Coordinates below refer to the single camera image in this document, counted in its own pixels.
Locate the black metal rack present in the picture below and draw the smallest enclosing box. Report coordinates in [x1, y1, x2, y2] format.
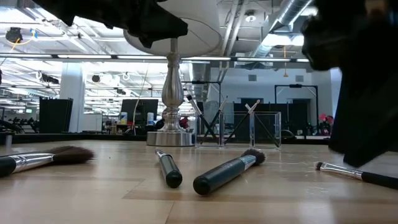
[274, 83, 320, 135]

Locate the silver lamp base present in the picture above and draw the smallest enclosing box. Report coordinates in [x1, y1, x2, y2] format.
[146, 37, 196, 147]

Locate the white lampshade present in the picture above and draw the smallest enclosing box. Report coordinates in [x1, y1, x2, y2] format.
[123, 0, 223, 57]

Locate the thin brush with angled tip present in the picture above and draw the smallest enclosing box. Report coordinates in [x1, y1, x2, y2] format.
[223, 99, 261, 146]

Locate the silver ventilation duct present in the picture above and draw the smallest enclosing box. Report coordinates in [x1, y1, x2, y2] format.
[214, 0, 313, 68]

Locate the thin black brush white tip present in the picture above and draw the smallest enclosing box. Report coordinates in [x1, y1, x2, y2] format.
[244, 103, 280, 147]

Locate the thick brush with dark bristles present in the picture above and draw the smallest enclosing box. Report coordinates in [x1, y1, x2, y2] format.
[192, 148, 267, 197]

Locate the flat brush with silver ferrule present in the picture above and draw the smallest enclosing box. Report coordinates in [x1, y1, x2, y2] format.
[315, 161, 398, 190]

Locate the white pillar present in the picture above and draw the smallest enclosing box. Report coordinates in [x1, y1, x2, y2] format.
[58, 62, 86, 134]

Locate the clear acrylic brush organizer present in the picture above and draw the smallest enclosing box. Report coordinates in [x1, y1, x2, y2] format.
[195, 110, 282, 151]

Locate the black panel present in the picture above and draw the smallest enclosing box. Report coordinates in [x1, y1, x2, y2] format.
[39, 97, 74, 134]

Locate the thin brush with pale tip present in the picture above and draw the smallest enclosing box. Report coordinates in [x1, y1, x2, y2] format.
[201, 95, 229, 144]

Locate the black computer monitor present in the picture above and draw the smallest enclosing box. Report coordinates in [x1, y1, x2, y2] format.
[120, 98, 159, 126]

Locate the medium dark-handled brush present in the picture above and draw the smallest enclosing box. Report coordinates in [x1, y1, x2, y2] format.
[154, 149, 183, 189]

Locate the thin brush with dark tip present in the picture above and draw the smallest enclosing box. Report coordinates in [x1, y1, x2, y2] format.
[185, 95, 219, 141]

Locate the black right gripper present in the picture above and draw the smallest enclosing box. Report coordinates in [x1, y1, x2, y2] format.
[301, 0, 398, 169]

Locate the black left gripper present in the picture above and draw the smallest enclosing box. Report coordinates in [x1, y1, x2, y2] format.
[30, 0, 189, 49]

